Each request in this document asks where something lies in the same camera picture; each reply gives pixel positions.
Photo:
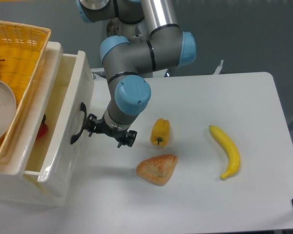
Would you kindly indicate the brown triangular pastry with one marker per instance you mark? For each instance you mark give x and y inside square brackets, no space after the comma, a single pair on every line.
[157,170]

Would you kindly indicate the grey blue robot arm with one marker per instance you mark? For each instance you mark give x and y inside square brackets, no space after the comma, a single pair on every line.
[126,59]

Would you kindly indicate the yellow woven basket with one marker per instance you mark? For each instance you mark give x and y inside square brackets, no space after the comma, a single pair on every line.
[21,46]

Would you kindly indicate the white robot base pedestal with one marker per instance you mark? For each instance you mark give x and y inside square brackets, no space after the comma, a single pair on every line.
[135,33]

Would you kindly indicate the red bell pepper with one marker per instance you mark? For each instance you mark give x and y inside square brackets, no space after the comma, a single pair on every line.
[43,129]

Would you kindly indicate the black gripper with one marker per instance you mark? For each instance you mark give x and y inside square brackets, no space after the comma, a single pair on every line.
[92,125]

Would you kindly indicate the yellow banana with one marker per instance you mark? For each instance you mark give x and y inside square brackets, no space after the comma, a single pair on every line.
[230,149]

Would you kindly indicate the grey plate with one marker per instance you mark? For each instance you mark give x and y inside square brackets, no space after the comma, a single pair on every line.
[7,107]

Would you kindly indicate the white top drawer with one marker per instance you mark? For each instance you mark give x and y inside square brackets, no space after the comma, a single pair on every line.
[52,154]

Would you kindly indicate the black drawer handle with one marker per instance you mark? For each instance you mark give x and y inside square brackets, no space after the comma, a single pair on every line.
[82,115]

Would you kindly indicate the white clip at table edge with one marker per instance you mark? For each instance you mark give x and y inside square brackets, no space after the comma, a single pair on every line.
[219,68]

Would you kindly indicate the yellow bell pepper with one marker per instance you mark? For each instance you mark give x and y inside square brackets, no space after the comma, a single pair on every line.
[160,133]

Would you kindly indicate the white drawer cabinet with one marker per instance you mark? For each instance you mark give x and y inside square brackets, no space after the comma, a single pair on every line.
[16,182]

